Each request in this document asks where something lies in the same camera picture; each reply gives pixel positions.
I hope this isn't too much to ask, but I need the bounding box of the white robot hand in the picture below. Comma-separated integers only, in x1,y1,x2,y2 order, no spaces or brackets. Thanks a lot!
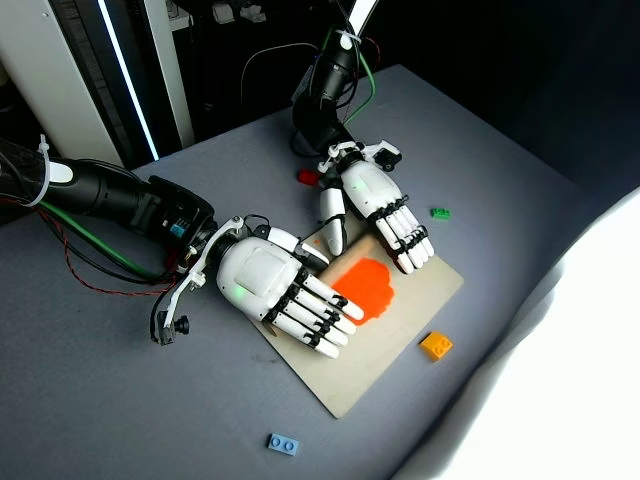
215,227,365,360
318,159,436,275

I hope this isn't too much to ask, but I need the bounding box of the wooden rolling pin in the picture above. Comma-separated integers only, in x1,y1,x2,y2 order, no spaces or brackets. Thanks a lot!
262,234,380,337

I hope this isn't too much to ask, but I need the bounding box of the orange play dough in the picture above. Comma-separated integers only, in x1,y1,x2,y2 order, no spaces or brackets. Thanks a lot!
330,256,397,329

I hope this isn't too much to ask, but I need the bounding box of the light wooden board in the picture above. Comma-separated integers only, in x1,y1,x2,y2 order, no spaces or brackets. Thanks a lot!
254,214,465,420

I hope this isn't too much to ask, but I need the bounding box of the grey table cloth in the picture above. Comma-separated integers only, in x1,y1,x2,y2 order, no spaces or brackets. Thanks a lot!
0,63,609,480

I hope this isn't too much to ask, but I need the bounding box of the blue toy brick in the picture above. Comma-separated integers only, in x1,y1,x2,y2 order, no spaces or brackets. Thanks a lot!
265,432,301,457

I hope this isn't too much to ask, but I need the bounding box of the yellow toy brick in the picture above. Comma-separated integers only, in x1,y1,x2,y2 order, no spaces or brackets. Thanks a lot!
418,330,455,364

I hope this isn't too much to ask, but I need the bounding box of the white backdrop sheet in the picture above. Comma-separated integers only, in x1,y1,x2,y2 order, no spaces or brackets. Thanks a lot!
389,184,640,480

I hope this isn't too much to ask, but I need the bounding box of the white cabinet with light strip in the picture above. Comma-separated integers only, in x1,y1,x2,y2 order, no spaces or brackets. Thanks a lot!
0,0,196,169

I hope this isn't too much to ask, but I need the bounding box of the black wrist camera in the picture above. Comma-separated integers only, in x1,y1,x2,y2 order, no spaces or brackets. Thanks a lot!
377,144,404,174
152,312,192,346

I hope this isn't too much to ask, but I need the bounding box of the thin grey cable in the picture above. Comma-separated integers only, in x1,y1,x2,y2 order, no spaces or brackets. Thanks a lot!
239,42,321,109

